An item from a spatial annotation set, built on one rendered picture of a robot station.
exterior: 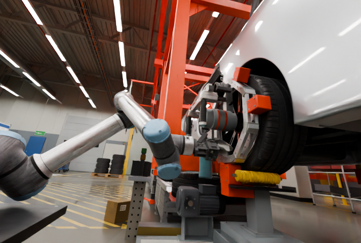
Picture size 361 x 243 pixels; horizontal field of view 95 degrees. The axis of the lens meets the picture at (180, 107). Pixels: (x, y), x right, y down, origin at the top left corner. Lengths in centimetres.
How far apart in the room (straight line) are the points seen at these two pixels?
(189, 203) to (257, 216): 41
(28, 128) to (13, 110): 175
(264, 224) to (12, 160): 128
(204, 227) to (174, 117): 88
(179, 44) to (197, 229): 170
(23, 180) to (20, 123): 1542
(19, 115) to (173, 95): 1557
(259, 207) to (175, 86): 115
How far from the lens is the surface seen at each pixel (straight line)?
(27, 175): 110
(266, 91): 100
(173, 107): 155
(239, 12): 275
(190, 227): 149
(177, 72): 172
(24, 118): 1649
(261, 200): 117
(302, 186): 600
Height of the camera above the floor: 51
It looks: 21 degrees up
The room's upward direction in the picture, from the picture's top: 5 degrees clockwise
